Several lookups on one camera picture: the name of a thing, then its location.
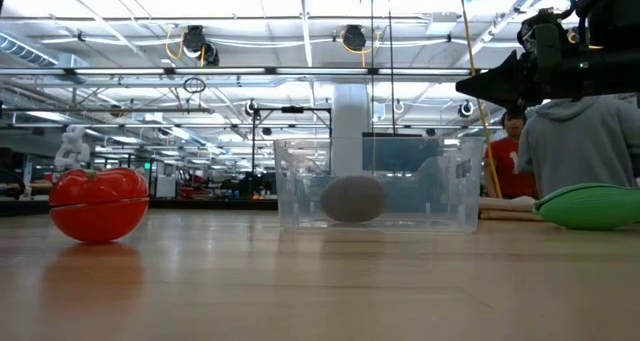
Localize person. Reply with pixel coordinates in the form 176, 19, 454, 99
516, 94, 640, 198
483, 108, 540, 200

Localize white building column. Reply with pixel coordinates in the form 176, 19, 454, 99
331, 83, 372, 178

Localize brown kiwi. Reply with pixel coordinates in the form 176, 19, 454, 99
319, 175, 388, 224

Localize clear plastic container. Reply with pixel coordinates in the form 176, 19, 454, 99
273, 137, 485, 234

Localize green ribbed toy vegetable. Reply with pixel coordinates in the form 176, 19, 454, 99
532, 182, 640, 232

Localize dark monitor screen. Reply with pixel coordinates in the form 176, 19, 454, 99
361, 132, 444, 173

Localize folded beige cloth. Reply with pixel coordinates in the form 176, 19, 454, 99
478, 195, 544, 223

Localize yellow hanging cable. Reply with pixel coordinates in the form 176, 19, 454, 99
458, 0, 503, 199

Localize black ceiling cable reel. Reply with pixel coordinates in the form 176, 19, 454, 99
201, 40, 221, 67
341, 24, 369, 53
181, 24, 208, 57

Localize black metal stand frame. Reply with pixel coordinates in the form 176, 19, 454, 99
251, 105, 334, 192

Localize yellow cable tie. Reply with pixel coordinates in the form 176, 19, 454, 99
566, 28, 604, 50

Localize red toy tomato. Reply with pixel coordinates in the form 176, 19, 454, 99
48, 167, 151, 244

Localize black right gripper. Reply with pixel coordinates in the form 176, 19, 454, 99
455, 9, 596, 114

